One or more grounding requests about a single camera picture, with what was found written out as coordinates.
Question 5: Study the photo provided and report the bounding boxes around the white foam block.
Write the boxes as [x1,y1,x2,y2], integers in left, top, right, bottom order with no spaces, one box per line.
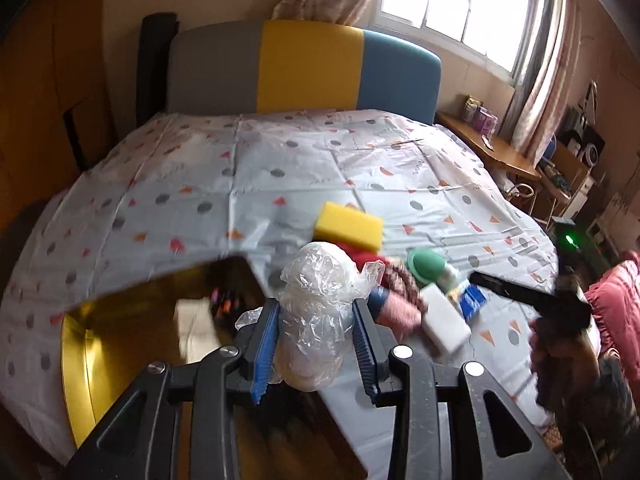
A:
[420,284,471,354]

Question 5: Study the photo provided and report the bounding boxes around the clear plastic bag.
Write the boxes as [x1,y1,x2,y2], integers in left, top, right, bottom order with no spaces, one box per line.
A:
[239,242,384,392]

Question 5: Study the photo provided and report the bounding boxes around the red knitted hat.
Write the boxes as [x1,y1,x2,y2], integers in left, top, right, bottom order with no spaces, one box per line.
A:
[338,243,388,271]

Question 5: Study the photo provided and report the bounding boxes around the blue small packet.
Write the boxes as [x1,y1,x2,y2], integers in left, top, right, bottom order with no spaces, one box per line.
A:
[459,285,487,322]

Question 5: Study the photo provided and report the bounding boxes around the green round sponge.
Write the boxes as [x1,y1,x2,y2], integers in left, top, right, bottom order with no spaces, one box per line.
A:
[407,247,446,286]

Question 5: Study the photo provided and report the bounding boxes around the yellow sponge block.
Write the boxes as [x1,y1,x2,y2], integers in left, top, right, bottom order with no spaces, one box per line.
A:
[314,202,383,252]

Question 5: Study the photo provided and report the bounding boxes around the person's right hand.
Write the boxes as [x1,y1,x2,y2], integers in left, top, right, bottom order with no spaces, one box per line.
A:
[529,318,600,414]

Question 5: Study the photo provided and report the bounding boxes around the pink quilted fabric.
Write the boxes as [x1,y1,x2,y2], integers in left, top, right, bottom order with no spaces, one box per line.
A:
[586,252,639,368]

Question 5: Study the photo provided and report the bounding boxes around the gold metal tray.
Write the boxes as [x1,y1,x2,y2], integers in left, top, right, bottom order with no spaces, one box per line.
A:
[61,257,367,479]

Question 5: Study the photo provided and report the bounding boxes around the wooden side desk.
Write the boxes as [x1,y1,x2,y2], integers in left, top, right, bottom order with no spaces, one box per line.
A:
[434,109,544,183]

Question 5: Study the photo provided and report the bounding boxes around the purple box on desk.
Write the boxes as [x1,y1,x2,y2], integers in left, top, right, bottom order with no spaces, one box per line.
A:
[472,106,498,136]

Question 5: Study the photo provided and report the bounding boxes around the grey yellow blue headboard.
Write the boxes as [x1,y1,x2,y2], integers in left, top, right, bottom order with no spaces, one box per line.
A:
[167,20,442,124]

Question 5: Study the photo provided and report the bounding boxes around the black rolled mat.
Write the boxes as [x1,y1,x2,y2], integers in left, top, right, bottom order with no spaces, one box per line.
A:
[136,12,179,127]

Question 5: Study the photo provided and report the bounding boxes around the wooden wardrobe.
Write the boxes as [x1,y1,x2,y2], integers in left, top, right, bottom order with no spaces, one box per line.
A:
[0,0,122,231]

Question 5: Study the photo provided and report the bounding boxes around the window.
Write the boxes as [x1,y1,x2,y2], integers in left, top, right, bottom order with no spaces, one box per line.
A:
[375,0,533,77]

